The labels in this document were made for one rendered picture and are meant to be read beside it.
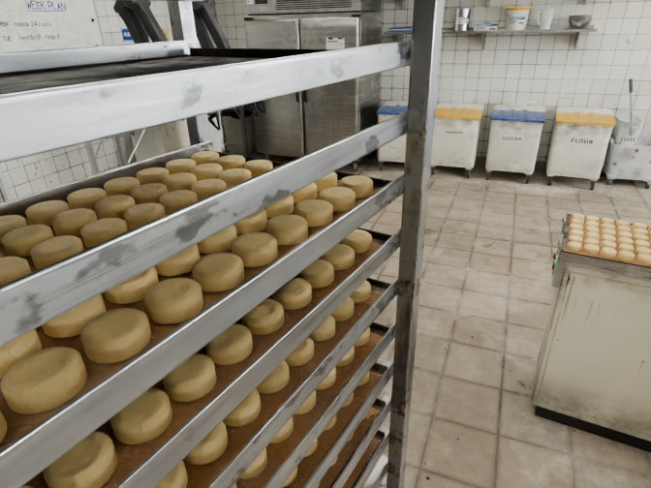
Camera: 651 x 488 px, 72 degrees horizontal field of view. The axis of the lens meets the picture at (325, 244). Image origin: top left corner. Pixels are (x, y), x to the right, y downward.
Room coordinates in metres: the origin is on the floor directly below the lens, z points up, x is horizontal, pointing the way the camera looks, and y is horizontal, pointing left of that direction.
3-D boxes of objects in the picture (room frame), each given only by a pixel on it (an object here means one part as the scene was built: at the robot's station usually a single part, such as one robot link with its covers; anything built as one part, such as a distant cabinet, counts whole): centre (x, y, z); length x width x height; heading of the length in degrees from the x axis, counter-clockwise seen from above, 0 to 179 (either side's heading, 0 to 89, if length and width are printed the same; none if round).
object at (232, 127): (6.56, 1.19, 0.33); 0.54 x 0.53 x 0.66; 67
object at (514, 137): (5.08, -2.20, 0.38); 0.64 x 0.54 x 0.77; 156
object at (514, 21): (5.34, -2.12, 1.67); 0.25 x 0.24 x 0.21; 67
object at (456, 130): (5.34, -1.60, 0.38); 0.64 x 0.54 x 0.77; 158
